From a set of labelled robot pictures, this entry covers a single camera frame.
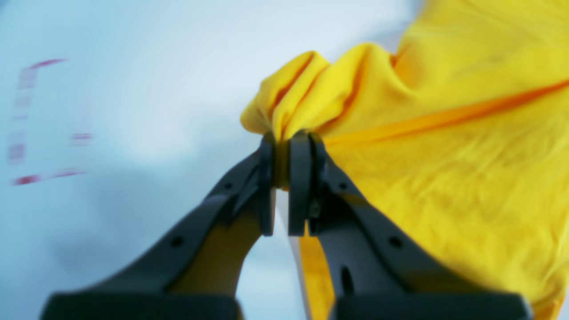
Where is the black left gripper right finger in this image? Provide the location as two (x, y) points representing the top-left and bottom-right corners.
(288, 132), (533, 320)

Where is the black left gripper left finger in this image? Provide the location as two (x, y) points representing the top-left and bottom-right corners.
(41, 133), (276, 320)

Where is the orange t-shirt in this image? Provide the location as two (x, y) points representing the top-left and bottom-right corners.
(240, 0), (569, 320)

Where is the red tape rectangle marking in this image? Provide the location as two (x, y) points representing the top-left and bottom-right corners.
(5, 57), (94, 186)

